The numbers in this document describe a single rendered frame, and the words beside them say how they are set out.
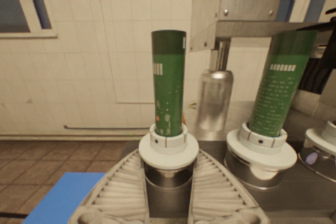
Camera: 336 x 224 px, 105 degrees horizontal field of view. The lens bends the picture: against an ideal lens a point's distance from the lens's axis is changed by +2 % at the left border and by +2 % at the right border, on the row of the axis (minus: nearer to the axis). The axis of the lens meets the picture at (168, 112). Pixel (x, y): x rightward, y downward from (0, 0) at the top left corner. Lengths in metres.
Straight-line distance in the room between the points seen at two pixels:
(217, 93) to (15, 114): 2.68
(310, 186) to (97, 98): 1.89
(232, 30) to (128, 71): 1.52
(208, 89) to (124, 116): 1.67
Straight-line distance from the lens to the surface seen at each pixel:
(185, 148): 0.16
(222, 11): 0.24
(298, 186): 0.23
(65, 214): 0.77
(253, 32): 0.26
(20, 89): 2.51
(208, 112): 0.29
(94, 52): 1.82
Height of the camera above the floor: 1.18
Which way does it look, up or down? 23 degrees down
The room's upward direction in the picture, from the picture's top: straight up
